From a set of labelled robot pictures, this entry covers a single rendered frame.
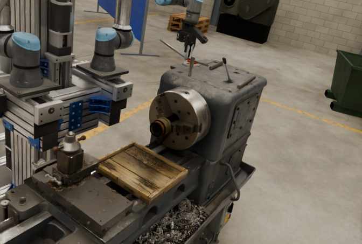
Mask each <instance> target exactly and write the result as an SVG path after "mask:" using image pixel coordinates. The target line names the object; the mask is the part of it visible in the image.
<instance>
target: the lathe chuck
mask: <svg viewBox="0 0 362 244"><path fill-rule="evenodd" d="M183 92H188V93H189V95H186V94H184V93H183ZM164 93H165V95H166V98H167V100H168V103H169V105H170V108H171V110H172V112H173V113H174V114H173V115H172V116H169V117H167V118H166V119H168V120H170V122H171V123H172V122H174V121H176V117H175V114H176V115H177V116H178V117H179V119H180V120H181V121H185V122H188V123H192V124H195V125H198V126H199V125H200V124H201V128H200V132H198V133H197V132H194V133H192V134H188V133H184V132H182V133H178V132H176V131H175V132H174V133H172V132H170V133H169V134H168V135H167V137H166V138H165V140H164V141H163V143H162V144H164V145H165V146H166V147H168V148H170V149H174V150H185V149H187V148H189V147H191V146H192V145H194V144H195V143H197V142H199V141H200V140H201V139H202V138H203V137H204V135H205V133H206V131H207V126H208V117H207V112H206V109H205V106H204V104H203V103H202V101H201V100H200V98H199V97H197V96H196V95H195V94H194V93H193V92H191V91H190V90H187V89H184V88H174V89H171V90H167V91H165V92H163V93H161V94H164ZM161 94H158V95H157V96H156V97H155V98H154V99H153V101H152V103H151V105H150V109H149V121H150V124H151V123H153V122H154V121H155V120H157V116H156V115H158V111H157V108H159V107H158V104H157V102H156V99H158V98H160V95H161Z"/></svg>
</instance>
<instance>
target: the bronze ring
mask: <svg viewBox="0 0 362 244"><path fill-rule="evenodd" d="M170 123H171V122H170V120H168V119H166V118H164V117H159V118H158V119H157V120H155V121H154V122H153V123H151V125H150V132H151V134H152V135H153V136H155V137H160V136H164V135H167V134H169V133H170V131H171V124H170Z"/></svg>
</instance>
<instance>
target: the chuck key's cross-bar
mask: <svg viewBox="0 0 362 244"><path fill-rule="evenodd" d="M160 41H161V42H162V43H164V44H165V45H166V46H168V47H169V48H171V49H172V50H174V51H175V52H177V53H178V54H179V55H181V56H182V57H183V58H184V55H183V54H181V53H180V52H179V51H177V50H176V49H175V48H173V47H172V46H170V45H169V44H167V43H166V42H165V41H163V40H161V39H160ZM193 62H196V63H198V64H201V65H204V66H207V67H208V64H205V63H203V62H200V61H197V60H194V61H193Z"/></svg>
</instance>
